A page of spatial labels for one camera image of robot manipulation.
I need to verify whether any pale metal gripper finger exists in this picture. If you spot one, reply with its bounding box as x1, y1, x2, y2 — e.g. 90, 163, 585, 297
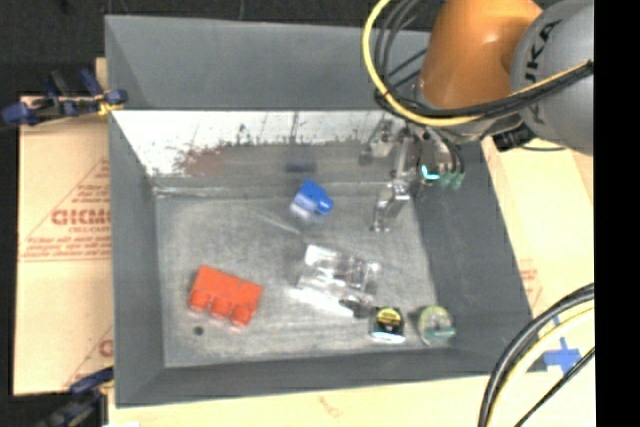
358, 118, 397, 167
369, 182, 413, 235

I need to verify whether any blue toy block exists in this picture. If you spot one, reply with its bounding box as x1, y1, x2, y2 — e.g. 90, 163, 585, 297
289, 178, 335, 222

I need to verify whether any clear plastic packet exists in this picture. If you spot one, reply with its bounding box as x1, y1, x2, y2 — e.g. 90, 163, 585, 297
286, 243, 384, 319

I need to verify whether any yellow and black tape measure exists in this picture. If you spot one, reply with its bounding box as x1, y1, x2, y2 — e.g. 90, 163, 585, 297
368, 305, 407, 345

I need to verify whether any grey metal bin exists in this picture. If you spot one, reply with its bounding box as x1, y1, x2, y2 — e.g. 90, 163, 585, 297
103, 14, 534, 407

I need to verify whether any clear green round container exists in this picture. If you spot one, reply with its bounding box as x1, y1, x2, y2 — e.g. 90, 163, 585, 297
416, 304, 458, 348

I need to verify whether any orange toy block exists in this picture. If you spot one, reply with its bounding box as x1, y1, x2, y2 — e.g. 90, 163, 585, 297
187, 264, 265, 328

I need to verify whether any brown cardboard board red print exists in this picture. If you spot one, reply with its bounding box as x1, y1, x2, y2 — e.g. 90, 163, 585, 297
11, 93, 117, 397

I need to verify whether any black cylinder on white bracket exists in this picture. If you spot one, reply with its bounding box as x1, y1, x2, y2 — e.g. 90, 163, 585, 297
491, 123, 533, 152

